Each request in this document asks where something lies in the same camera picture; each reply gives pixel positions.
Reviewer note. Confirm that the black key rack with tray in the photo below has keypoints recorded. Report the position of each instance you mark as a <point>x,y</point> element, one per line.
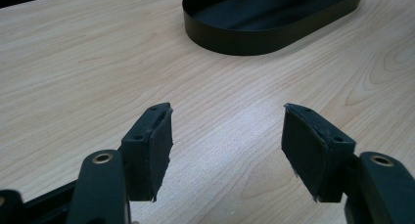
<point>248,38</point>

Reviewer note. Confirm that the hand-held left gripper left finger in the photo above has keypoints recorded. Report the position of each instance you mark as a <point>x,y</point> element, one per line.
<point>150,152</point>

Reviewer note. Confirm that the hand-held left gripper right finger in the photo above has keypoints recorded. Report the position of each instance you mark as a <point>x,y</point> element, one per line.
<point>313,152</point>

